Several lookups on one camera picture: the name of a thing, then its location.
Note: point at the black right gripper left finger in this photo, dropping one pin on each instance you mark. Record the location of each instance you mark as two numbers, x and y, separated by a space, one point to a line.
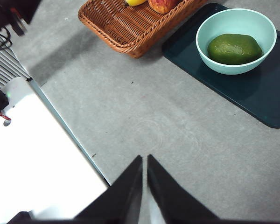
121 198

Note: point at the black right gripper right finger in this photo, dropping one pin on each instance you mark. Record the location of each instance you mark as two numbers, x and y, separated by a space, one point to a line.
175 203

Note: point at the teal ceramic bowl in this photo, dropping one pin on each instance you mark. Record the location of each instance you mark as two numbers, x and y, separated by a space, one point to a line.
224 66

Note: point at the green avocado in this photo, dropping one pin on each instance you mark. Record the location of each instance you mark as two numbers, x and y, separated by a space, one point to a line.
233 49

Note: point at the brown wicker basket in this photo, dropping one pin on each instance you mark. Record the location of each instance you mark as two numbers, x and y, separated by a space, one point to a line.
130 28

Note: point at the yellow banana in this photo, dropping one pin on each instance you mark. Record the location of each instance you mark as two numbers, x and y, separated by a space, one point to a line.
135 2

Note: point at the dark rectangular tray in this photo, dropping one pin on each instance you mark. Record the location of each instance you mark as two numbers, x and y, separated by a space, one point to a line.
259 98

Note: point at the red yellow apple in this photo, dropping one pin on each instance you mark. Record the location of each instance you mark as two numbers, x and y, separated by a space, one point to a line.
163 5

